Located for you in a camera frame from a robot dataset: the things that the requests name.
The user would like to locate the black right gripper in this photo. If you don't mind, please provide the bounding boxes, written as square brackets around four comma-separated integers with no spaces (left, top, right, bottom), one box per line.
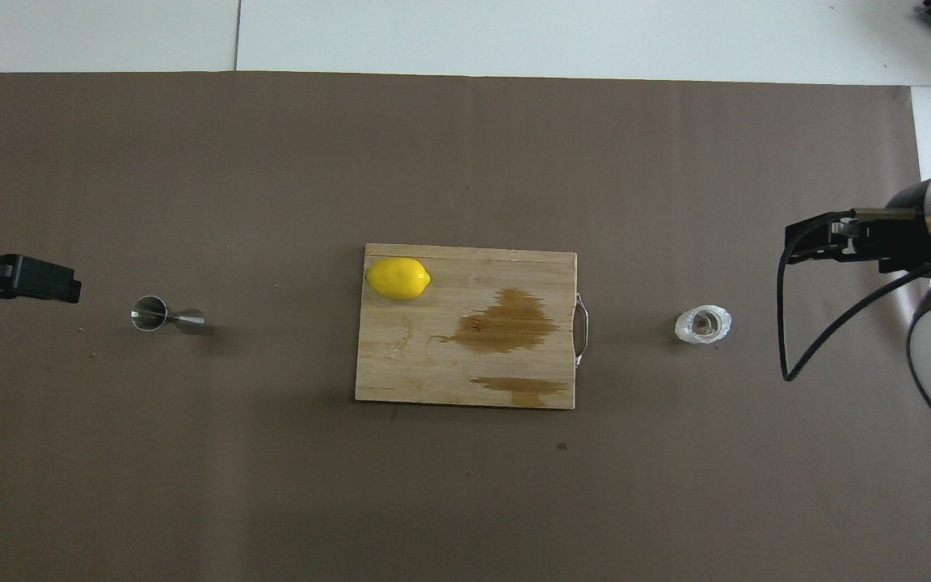
[787,183,931,277]

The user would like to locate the steel double jigger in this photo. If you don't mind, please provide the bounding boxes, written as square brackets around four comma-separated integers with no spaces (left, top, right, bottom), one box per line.
[130,296,206,335]

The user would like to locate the clear glass cup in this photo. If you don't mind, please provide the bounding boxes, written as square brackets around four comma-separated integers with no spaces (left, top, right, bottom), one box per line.
[675,304,733,347]

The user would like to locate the brown paper table mat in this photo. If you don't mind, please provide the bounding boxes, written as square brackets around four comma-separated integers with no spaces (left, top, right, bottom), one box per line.
[0,71,931,582]

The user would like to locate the yellow lemon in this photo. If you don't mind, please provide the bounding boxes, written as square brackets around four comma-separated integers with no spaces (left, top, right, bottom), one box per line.
[365,257,432,301]

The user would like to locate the wooden cutting board, metal handle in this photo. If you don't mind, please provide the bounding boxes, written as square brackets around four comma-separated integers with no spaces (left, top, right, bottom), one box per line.
[355,243,592,410]

